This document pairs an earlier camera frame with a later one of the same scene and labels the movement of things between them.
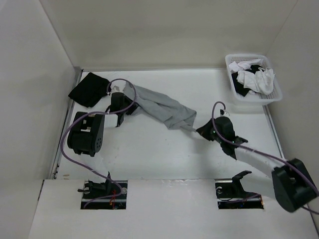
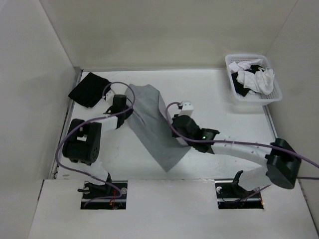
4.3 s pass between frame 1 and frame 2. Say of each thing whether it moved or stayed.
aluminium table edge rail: stayed
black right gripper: moved
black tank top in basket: stayed
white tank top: stayed
